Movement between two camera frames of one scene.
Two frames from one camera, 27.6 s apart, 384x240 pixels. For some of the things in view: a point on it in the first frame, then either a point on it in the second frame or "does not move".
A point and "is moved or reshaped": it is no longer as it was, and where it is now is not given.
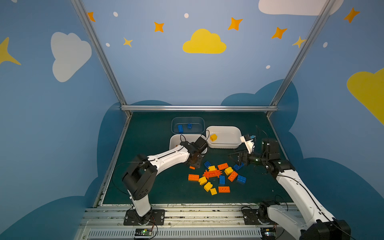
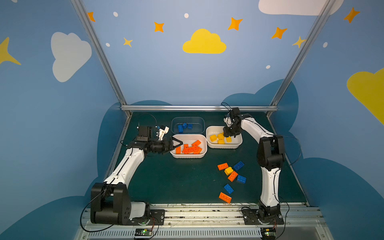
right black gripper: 245,156 to 230,130
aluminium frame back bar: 199,108 does not move
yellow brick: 202,180 to 221,136
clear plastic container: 187,125 does not move
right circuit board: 268,233 does not move
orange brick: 223,166 does not move
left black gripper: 195,160 to 165,144
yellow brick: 213,137 does not move
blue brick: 241,179 does not move
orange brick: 193,177 is moved or reshaped
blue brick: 222,178 to 228,188
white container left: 175,140 does not move
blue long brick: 180,128 does not move
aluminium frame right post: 273,106 does not move
